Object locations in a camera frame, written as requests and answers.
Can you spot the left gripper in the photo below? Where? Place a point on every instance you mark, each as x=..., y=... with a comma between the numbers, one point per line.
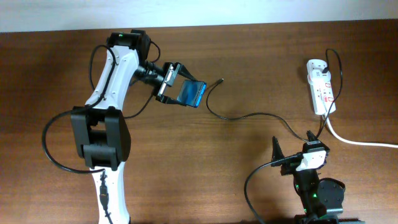
x=183, y=70

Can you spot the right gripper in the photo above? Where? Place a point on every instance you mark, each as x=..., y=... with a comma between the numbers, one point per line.
x=290, y=167

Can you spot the blue screen Galaxy smartphone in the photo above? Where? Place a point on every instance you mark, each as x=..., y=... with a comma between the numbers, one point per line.
x=191, y=93

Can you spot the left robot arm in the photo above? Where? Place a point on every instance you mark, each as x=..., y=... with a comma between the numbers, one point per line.
x=101, y=133

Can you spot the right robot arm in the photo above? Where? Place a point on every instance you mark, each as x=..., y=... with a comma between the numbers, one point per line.
x=321, y=198

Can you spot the white power strip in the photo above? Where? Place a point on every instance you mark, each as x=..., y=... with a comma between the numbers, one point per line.
x=320, y=87

